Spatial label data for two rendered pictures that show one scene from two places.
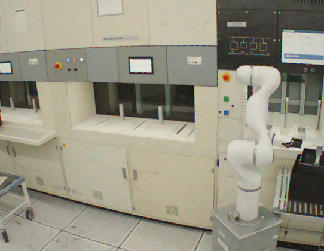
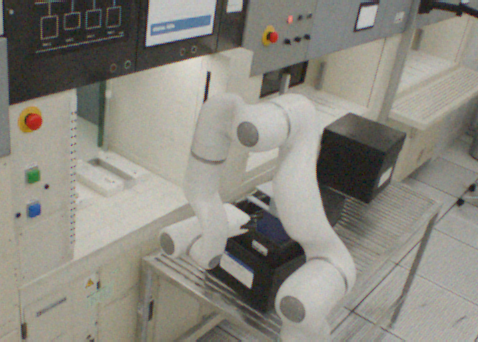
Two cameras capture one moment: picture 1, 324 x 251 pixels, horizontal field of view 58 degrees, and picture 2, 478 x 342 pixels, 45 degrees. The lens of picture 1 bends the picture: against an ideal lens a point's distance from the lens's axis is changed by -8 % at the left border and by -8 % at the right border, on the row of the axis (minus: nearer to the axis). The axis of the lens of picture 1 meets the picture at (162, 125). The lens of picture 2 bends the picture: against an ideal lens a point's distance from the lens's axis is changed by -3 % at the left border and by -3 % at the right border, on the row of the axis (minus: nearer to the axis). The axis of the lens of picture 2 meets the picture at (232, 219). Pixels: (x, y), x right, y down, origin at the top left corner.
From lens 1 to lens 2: 158 cm
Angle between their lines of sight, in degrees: 73
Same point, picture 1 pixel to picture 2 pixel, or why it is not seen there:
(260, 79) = (299, 131)
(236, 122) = (55, 219)
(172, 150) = not seen: outside the picture
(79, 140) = not seen: outside the picture
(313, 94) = not seen: hidden behind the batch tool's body
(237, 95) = (55, 156)
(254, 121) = (323, 225)
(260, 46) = (107, 16)
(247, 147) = (334, 280)
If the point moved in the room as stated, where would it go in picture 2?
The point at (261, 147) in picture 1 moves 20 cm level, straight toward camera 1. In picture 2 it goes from (347, 266) to (428, 305)
